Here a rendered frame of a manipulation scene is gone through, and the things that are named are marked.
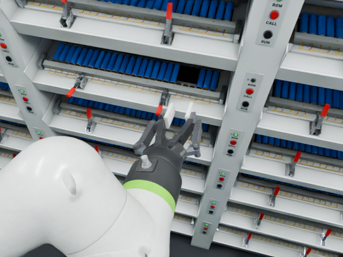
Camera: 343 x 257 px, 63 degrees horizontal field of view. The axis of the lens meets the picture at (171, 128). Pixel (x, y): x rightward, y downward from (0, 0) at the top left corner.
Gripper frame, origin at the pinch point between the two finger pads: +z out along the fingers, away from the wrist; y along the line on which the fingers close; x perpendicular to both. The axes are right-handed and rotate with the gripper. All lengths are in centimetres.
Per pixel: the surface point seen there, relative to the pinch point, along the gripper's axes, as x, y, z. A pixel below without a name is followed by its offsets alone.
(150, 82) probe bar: 0.4, 13.1, 19.4
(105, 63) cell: -5.4, 28.1, 23.2
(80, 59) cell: -7.5, 36.0, 23.1
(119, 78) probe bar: -1.8, 22.6, 18.8
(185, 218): 82, 17, 35
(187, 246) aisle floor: 97, 17, 29
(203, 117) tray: 10.7, -2.3, 15.6
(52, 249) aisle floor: 83, 81, 11
